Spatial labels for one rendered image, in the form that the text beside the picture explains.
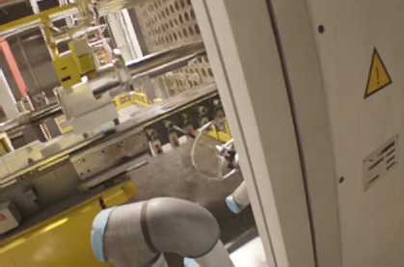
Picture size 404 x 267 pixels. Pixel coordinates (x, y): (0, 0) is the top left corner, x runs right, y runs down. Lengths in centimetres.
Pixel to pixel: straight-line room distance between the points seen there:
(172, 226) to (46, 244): 190
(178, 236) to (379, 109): 41
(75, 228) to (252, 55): 219
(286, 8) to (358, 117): 15
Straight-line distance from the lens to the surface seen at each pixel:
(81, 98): 242
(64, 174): 255
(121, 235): 58
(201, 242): 58
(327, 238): 35
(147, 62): 223
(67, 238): 235
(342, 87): 29
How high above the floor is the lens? 155
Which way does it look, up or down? 19 degrees down
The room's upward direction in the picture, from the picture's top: 18 degrees counter-clockwise
